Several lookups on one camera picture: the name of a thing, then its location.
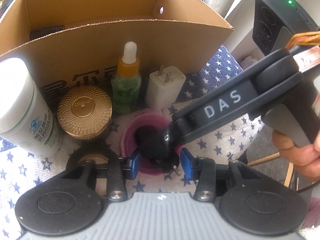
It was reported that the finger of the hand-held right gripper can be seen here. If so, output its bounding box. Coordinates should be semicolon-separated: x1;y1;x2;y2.
159;122;187;157

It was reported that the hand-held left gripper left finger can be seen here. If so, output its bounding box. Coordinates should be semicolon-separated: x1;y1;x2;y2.
59;151;142;203

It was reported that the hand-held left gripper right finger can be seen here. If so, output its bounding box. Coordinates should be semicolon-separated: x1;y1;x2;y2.
180;148;255;203

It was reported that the black plug adapter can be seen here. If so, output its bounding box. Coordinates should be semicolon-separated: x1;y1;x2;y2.
134;126;181;176

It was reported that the pink cup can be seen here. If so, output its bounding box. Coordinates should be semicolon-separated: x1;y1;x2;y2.
120;113;182;177

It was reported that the white charger plug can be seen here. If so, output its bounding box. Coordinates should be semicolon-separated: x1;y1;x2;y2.
145;64;187;112

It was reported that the green dropper bottle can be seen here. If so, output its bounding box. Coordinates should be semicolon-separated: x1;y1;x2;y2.
111;41;142;114

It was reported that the gold lid black jar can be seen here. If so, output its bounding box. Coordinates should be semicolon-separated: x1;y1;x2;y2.
56;85;113;145

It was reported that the brown cardboard box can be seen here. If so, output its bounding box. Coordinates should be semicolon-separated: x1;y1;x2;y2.
0;0;235;107

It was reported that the person's right hand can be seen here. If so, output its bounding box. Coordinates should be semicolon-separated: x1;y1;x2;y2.
272;129;320;183

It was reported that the black gold round jar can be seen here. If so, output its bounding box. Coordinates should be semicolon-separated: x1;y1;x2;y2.
66;146;119;173

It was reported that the star printed blanket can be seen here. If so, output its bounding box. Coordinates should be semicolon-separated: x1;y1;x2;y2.
0;44;265;240

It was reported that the white supplement bottle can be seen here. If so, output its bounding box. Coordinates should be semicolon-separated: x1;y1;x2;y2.
0;57;64;157

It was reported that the dark flat object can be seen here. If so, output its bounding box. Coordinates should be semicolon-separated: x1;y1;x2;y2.
29;25;66;41

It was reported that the orange ribbon cable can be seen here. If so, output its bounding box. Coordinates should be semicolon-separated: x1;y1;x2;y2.
286;31;320;48

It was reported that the wooden frame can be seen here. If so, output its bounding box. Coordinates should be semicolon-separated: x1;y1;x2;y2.
248;152;300;188

